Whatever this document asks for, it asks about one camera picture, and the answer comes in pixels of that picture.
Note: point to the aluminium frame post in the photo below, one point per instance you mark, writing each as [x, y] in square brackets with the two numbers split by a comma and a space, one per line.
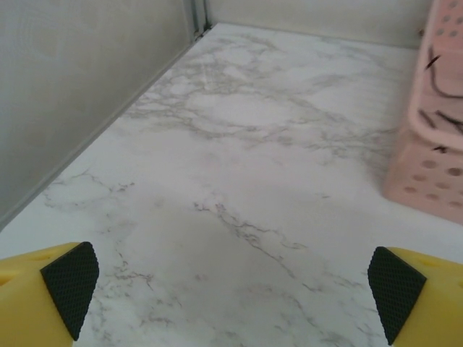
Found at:
[197, 18]

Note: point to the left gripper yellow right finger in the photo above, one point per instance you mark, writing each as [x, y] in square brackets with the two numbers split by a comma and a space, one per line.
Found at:
[427, 300]

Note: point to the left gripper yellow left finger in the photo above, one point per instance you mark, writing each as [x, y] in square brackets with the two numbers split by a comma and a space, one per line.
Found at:
[29, 300]

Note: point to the pink plastic basket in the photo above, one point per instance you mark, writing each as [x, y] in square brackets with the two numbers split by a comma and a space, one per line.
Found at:
[427, 170]

